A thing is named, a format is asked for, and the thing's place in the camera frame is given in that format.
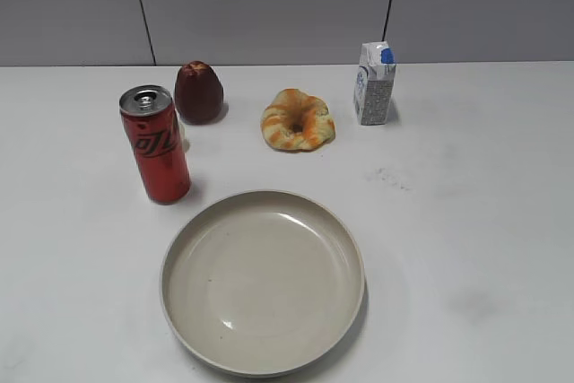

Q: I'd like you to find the orange striped croissant bread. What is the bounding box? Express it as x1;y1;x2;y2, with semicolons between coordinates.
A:
260;88;335;152

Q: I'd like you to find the small white milk carton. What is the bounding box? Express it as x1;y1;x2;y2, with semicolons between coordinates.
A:
353;41;397;126

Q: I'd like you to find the red cola can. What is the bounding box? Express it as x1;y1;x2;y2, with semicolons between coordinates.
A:
119;84;191;204

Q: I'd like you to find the beige round plate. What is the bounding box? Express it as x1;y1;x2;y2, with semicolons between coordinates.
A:
160;190;366;379

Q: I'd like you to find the dark red wax apple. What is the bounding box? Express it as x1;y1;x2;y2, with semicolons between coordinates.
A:
174;61;223;124

